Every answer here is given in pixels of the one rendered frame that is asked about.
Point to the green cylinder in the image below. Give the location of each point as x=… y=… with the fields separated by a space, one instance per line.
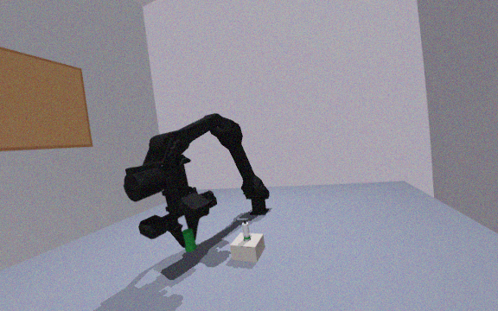
x=189 y=238

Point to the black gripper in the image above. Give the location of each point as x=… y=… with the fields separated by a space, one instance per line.
x=155 y=226

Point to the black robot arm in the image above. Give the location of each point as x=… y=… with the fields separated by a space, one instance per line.
x=166 y=149

